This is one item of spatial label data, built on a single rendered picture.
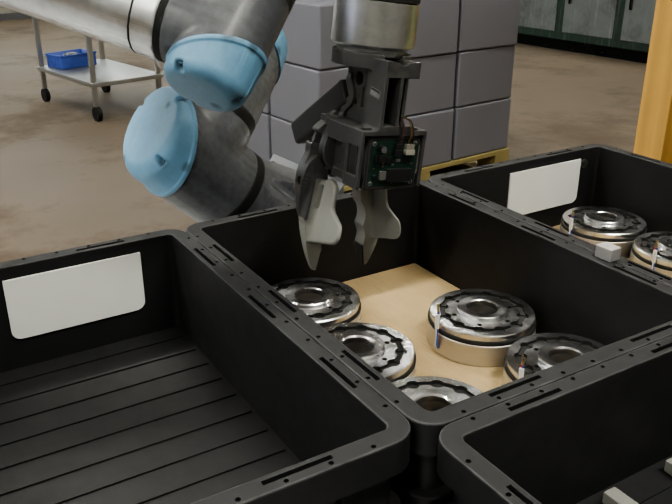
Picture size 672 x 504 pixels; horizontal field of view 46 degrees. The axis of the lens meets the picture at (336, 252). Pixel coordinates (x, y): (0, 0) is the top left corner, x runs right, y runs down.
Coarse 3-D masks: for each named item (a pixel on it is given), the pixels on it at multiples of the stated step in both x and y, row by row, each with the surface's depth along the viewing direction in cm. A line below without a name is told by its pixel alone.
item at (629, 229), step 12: (564, 216) 101; (576, 216) 101; (624, 216) 101; (636, 216) 101; (576, 228) 97; (588, 228) 98; (600, 228) 97; (612, 228) 97; (624, 228) 97; (636, 228) 97
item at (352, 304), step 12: (276, 288) 82; (288, 288) 82; (336, 288) 82; (348, 288) 82; (336, 300) 79; (348, 300) 80; (312, 312) 77; (324, 312) 77; (336, 312) 77; (348, 312) 77; (324, 324) 75
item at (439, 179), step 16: (592, 144) 107; (512, 160) 100; (528, 160) 100; (544, 160) 101; (640, 160) 101; (656, 160) 100; (432, 176) 94; (448, 176) 94; (464, 176) 95; (464, 192) 89; (496, 208) 84; (528, 224) 80; (544, 224) 79; (576, 240) 76; (640, 272) 69; (656, 272) 69
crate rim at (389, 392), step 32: (448, 192) 88; (224, 224) 80; (512, 224) 79; (224, 256) 72; (576, 256) 73; (256, 288) 66; (352, 352) 56; (608, 352) 56; (384, 384) 53; (512, 384) 53; (544, 384) 53; (416, 416) 49; (448, 416) 49; (416, 448) 49
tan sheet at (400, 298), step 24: (360, 288) 89; (384, 288) 89; (408, 288) 89; (432, 288) 89; (456, 288) 89; (384, 312) 84; (408, 312) 84; (408, 336) 79; (432, 360) 75; (480, 384) 71
